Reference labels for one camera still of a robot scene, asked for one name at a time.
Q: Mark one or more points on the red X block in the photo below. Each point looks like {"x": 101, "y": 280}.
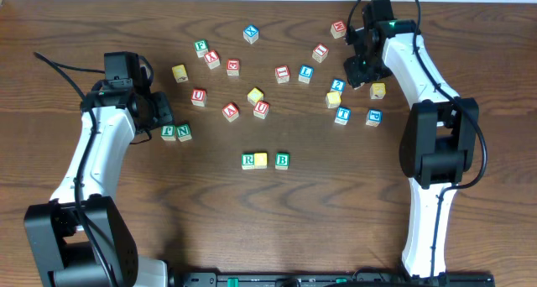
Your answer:
{"x": 212, "y": 59}

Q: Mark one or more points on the green R block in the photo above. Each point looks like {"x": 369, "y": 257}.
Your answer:
{"x": 247, "y": 161}

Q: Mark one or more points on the red U block right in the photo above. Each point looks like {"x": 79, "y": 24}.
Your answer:
{"x": 261, "y": 109}

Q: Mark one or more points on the red I block upper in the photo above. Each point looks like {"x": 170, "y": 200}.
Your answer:
{"x": 320, "y": 52}

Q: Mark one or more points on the green J block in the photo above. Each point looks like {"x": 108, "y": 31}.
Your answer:
{"x": 168, "y": 133}

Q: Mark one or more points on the green F block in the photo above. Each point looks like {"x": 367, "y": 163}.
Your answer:
{"x": 201, "y": 48}

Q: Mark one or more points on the yellow K block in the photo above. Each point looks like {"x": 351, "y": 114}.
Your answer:
{"x": 377, "y": 91}

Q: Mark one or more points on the red H block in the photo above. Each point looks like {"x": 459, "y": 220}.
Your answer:
{"x": 338, "y": 29}

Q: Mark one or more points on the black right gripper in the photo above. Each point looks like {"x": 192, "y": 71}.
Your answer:
{"x": 357, "y": 72}

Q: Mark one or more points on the blue T block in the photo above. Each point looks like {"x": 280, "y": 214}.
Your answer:
{"x": 342, "y": 115}

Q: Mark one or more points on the red A block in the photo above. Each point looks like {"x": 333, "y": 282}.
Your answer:
{"x": 230, "y": 112}

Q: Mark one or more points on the blue 2 block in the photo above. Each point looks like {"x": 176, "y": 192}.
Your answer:
{"x": 338, "y": 86}

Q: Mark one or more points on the blue L block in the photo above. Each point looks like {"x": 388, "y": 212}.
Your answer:
{"x": 305, "y": 74}

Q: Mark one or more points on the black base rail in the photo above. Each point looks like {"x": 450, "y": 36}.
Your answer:
{"x": 362, "y": 277}

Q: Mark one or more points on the red u block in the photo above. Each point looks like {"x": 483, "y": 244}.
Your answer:
{"x": 199, "y": 97}
{"x": 261, "y": 109}

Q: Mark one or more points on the red U block left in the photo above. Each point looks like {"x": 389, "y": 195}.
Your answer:
{"x": 199, "y": 97}

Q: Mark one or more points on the yellow o block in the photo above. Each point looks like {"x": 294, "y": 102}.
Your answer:
{"x": 254, "y": 96}
{"x": 260, "y": 160}

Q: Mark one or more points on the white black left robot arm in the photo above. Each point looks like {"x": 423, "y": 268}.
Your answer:
{"x": 78, "y": 237}

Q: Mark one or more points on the yellow S block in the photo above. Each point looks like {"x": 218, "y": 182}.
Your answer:
{"x": 333, "y": 99}

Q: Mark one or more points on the blue X block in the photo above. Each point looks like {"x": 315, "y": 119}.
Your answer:
{"x": 251, "y": 34}

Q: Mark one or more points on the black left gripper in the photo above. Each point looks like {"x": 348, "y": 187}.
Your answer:
{"x": 161, "y": 111}

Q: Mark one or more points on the red i block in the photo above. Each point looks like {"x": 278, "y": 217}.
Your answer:
{"x": 282, "y": 74}
{"x": 320, "y": 52}

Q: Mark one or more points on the blue P block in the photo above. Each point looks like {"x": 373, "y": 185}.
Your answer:
{"x": 374, "y": 117}

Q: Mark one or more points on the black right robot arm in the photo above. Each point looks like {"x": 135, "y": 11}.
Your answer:
{"x": 437, "y": 145}

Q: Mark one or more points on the red E block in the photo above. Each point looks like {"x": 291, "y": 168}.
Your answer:
{"x": 233, "y": 67}

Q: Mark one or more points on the green B block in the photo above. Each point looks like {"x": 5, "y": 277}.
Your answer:
{"x": 282, "y": 161}

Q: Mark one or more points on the green N block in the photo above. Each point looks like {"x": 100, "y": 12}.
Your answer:
{"x": 184, "y": 132}

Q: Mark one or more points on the red I block lower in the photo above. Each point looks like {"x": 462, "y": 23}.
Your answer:
{"x": 282, "y": 74}

